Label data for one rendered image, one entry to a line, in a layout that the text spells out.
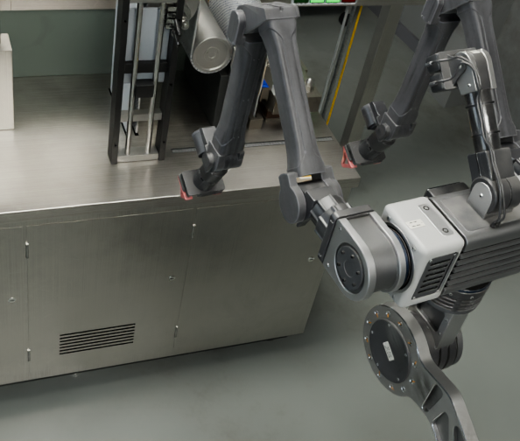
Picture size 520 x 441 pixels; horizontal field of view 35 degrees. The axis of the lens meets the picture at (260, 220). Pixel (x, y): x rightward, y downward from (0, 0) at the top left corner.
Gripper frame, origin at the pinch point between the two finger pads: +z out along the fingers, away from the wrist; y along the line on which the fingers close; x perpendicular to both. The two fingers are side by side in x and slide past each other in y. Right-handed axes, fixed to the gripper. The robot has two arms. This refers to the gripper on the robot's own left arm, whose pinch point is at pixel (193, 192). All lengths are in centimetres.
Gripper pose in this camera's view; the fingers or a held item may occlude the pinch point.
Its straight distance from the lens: 214.2
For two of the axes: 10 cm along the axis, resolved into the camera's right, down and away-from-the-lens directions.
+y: -8.8, 1.9, -4.4
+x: 3.0, 9.3, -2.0
